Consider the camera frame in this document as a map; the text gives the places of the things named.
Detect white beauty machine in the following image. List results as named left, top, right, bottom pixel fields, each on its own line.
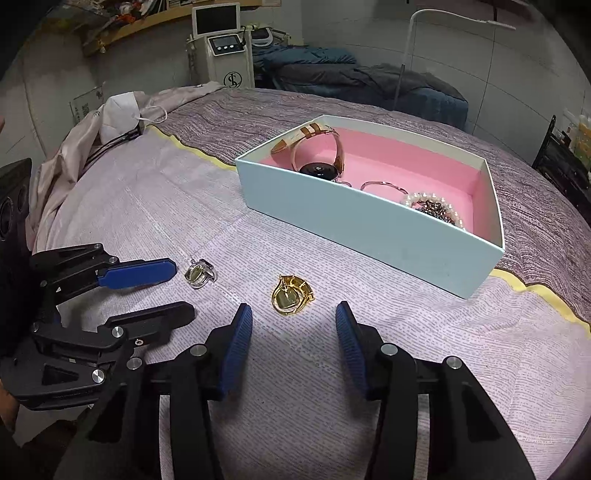
left=186, top=2, right=254, bottom=89

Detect wooden wall shelf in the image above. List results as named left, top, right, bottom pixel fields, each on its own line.
left=82, top=0, right=283, bottom=57

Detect silver crystal ring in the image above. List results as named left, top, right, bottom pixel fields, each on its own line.
left=183, top=257, right=219, bottom=290

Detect purple striped blanket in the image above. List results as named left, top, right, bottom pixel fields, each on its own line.
left=157, top=88, right=591, bottom=321

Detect silver bangle bracelet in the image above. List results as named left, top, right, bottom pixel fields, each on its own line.
left=359, top=180, right=410, bottom=195

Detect silver chain necklace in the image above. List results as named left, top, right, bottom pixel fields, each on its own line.
left=413, top=197, right=456, bottom=222

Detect teal box pink lining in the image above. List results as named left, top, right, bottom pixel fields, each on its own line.
left=235, top=115, right=505, bottom=298

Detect operator left hand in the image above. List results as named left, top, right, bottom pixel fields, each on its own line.
left=0, top=383, right=20, bottom=434

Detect pink satin cloth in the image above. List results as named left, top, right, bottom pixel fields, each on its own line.
left=25, top=81, right=221, bottom=253

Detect massage bed dark blankets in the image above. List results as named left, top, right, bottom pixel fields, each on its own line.
left=252, top=45, right=469, bottom=130

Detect white face mask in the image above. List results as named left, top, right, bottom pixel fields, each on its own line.
left=99, top=91, right=168, bottom=144

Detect beige leather strap watch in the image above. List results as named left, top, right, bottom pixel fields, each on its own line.
left=270, top=121, right=346, bottom=183

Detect white pearl bracelet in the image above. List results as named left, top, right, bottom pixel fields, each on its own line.
left=400, top=191, right=465, bottom=229

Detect gold heart ring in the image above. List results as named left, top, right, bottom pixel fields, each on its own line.
left=270, top=274, right=317, bottom=317

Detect black trolley rack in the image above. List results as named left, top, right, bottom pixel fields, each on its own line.
left=532, top=115, right=590, bottom=196

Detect black cable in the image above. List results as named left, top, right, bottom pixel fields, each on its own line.
left=82, top=128, right=144, bottom=167

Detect white floor lamp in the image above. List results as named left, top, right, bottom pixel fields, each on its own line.
left=403, top=8, right=517, bottom=117

